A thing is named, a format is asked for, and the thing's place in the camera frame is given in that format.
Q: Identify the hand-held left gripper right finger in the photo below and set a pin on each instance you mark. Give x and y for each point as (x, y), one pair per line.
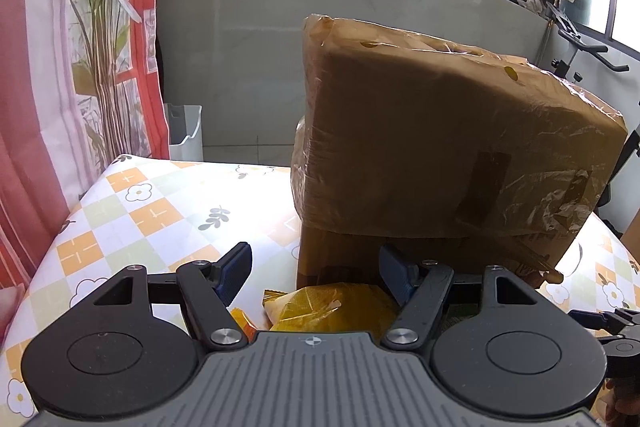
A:
(395, 272)

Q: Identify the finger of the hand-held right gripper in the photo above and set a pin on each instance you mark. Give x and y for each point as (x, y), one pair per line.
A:
(625, 354)
(605, 319)

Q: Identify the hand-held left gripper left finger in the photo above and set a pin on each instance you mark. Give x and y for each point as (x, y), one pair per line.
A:
(235, 269)

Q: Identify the brown cardboard box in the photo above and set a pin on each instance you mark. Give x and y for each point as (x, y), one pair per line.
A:
(350, 257)

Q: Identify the yellow snack packet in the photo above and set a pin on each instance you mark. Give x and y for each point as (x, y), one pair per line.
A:
(330, 307)

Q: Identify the orange snack packet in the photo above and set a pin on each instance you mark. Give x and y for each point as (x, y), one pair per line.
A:
(242, 324)

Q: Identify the flower-print checked tablecloth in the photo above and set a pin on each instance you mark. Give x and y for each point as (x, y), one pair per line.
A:
(150, 217)

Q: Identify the white plastic bin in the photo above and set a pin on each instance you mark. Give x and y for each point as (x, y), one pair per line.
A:
(186, 134)

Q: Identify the red leaf-print curtain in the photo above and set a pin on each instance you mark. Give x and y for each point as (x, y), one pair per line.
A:
(50, 57)

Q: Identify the black exercise bike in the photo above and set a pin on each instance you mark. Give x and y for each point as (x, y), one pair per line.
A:
(575, 37)

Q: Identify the crumpled white cloth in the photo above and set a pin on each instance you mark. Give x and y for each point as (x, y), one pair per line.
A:
(532, 4)

